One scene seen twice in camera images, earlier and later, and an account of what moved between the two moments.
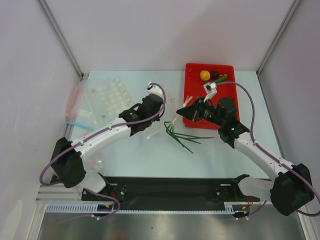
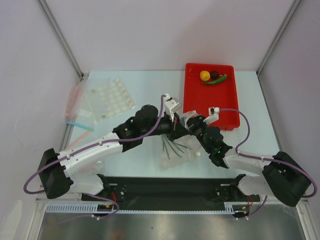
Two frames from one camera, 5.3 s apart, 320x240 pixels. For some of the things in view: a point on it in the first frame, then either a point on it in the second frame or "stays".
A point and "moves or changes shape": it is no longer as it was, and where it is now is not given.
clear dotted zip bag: [169, 116] moves or changes shape
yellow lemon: [205, 75] stays
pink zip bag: [71, 101] stays
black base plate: [170, 193] stays
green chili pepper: [220, 79] stays
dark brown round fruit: [214, 74] stays
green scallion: [183, 138] moves or changes shape
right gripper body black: [196, 113] to [194, 122]
